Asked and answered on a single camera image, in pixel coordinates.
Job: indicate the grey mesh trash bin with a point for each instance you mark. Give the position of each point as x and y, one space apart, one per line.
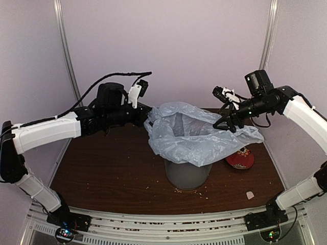
186 176

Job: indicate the left aluminium frame post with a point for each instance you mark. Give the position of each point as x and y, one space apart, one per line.
65 48

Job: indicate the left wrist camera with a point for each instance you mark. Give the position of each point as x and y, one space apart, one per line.
137 90

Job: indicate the aluminium frame post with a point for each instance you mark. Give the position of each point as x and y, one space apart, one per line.
270 34
65 48

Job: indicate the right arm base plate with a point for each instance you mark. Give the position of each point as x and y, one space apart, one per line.
260 220

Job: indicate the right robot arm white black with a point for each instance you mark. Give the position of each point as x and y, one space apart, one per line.
267 99

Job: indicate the light blue plastic trash bag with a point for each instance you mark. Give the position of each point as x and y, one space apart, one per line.
183 133

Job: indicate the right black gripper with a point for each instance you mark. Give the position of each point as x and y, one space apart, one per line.
228 117

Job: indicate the right aluminium frame post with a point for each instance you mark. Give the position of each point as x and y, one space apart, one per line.
270 34

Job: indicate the small pink paper scrap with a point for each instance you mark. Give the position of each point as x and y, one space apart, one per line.
250 195

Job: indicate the red floral overturned bowl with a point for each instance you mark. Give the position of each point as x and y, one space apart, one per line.
243 159

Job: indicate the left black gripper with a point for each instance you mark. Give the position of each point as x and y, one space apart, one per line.
142 114

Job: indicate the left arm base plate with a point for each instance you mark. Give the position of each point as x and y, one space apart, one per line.
74 221

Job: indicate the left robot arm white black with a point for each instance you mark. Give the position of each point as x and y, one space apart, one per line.
113 107

